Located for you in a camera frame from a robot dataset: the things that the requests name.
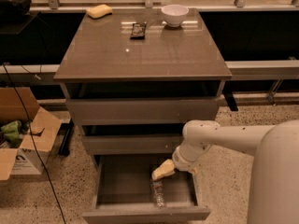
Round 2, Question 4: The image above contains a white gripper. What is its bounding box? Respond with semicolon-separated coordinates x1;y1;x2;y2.
151;145;203;180

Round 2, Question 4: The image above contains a clear plastic water bottle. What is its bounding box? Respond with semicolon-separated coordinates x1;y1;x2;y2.
150;180;165;208

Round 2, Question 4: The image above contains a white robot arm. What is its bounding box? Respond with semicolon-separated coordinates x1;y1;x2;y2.
151;119;299;224

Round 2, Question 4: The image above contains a grey open bottom drawer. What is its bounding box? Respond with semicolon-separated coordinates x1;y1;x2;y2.
83;154;210;224

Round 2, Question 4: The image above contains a grey middle drawer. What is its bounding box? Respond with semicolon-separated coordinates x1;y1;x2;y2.
82;134;182;155

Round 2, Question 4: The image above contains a grey top drawer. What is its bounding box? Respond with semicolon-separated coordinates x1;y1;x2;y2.
65;99;219;126

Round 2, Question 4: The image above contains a grey drawer cabinet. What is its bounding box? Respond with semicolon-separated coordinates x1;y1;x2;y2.
53;7;233;224

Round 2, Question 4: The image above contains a black table leg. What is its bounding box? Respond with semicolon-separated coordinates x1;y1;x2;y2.
58;119;74;157

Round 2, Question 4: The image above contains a small black snack packet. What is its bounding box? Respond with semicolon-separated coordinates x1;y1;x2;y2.
130;23;147;39

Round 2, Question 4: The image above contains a white ceramic bowl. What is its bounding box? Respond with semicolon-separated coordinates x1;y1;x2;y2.
161;5;189;27

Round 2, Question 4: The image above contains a green cloth in box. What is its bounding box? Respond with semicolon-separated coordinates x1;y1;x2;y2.
1;120;21;147

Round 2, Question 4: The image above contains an open cardboard box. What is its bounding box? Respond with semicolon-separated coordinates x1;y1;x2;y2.
0;88;61;181

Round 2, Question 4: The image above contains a yellow sponge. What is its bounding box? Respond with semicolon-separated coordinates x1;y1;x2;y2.
86;5;113;19

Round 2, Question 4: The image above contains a black device on shelf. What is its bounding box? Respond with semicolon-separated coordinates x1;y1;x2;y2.
0;0;32;17

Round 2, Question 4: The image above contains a black floor cable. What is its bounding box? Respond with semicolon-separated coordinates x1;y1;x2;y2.
1;63;67;224

